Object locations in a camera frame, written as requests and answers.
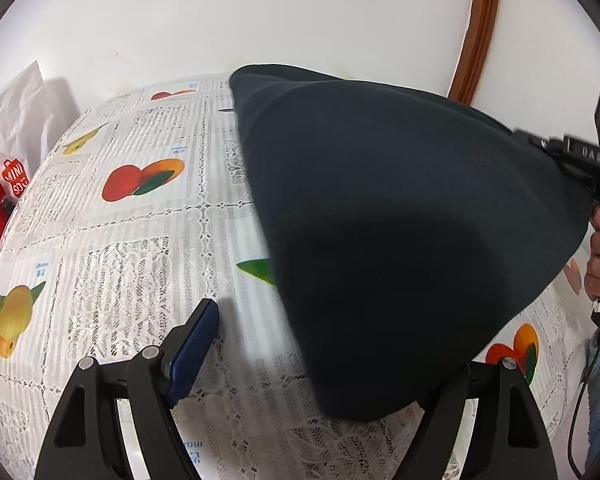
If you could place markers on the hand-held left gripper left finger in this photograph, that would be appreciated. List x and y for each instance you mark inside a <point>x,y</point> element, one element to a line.
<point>195,345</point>

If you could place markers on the wooden door frame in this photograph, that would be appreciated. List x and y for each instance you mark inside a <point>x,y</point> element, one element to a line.
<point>480,25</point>

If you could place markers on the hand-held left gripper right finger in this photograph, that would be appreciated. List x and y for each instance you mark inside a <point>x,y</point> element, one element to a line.
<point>442,410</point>

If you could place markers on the white paper bag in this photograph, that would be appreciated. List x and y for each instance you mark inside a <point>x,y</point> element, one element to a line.
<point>15,110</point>

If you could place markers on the black sweatshirt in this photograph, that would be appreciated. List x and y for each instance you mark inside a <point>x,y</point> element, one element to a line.
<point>380,210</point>

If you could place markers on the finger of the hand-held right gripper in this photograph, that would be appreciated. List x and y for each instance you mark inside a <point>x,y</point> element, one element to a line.
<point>530,139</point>

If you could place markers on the fruit print lace tablecloth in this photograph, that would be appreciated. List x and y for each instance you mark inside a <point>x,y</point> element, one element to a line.
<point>130,270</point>

